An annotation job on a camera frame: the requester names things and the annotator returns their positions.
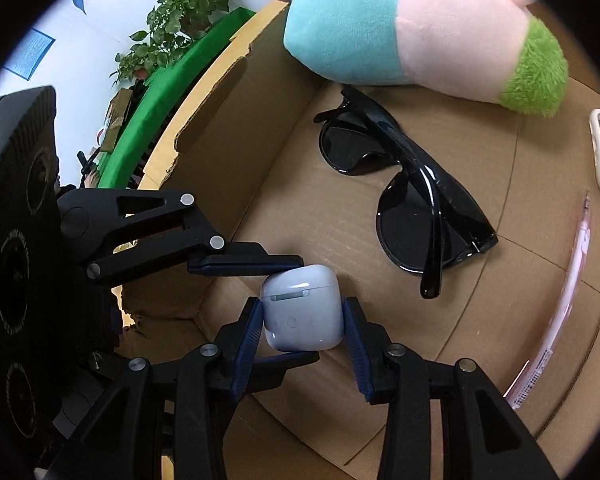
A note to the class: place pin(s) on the pink pen packet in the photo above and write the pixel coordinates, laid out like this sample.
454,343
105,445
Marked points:
575,260

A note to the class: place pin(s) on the blue paper sheet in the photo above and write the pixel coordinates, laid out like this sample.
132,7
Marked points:
30,55

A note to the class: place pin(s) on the blue wall decal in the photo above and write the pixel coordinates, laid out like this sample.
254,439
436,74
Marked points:
79,2

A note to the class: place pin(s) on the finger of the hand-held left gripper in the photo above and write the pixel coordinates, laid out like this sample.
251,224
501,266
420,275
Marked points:
250,260
290,365

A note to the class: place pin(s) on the brown cardboard box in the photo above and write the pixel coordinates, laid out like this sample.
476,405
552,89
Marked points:
280,160

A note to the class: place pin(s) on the white earbud case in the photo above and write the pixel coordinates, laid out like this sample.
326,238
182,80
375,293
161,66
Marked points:
300,310

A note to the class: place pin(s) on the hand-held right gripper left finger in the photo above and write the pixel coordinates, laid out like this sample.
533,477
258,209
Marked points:
247,345

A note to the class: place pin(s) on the green potted plant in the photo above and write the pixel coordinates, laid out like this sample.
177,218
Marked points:
180,15

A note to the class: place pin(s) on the green board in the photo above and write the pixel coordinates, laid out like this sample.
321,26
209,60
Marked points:
180,80

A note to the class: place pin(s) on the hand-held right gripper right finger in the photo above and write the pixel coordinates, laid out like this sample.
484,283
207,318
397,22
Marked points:
360,355

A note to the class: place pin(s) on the black sunglasses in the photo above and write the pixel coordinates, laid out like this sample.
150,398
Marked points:
410,215

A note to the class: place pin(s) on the teal and pink plush toy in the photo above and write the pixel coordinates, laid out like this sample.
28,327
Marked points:
380,25

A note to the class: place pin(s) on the brown cardboard piece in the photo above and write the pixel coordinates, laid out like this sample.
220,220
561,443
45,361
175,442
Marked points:
117,110

